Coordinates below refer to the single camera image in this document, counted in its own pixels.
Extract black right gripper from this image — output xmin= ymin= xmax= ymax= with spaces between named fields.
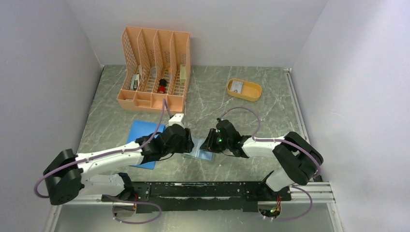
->
xmin=200 ymin=128 xmax=231 ymax=153

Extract yellow oval tray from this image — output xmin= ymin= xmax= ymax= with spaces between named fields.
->
xmin=226 ymin=78 xmax=262 ymax=102

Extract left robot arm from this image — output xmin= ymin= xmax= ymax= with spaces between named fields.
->
xmin=43 ymin=124 xmax=194 ymax=205

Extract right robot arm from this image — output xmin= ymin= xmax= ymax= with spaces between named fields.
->
xmin=200 ymin=120 xmax=323 ymax=200

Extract silver VIP card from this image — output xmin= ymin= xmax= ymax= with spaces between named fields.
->
xmin=230 ymin=80 xmax=244 ymax=94

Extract blue notebook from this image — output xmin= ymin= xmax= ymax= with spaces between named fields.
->
xmin=126 ymin=120 xmax=166 ymax=170

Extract red black small bottle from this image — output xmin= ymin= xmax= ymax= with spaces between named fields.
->
xmin=157 ymin=79 xmax=167 ymax=94

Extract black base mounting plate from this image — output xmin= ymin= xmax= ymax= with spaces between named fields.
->
xmin=119 ymin=173 xmax=292 ymax=214

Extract white grey utility knife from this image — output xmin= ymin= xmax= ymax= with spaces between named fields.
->
xmin=130 ymin=72 xmax=140 ymax=91

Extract pale green eraser block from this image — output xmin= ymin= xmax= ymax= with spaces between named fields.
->
xmin=179 ymin=64 xmax=187 ymax=85

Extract orange plastic file organizer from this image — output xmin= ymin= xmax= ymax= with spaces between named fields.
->
xmin=117 ymin=27 xmax=191 ymax=113

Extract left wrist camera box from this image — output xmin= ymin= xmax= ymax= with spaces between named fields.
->
xmin=168 ymin=113 xmax=185 ymax=128

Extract aluminium table edge rail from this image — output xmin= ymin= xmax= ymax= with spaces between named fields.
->
xmin=283 ymin=68 xmax=307 ymax=139

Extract aluminium front frame rail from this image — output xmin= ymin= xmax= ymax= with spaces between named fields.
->
xmin=44 ymin=182 xmax=343 ymax=232

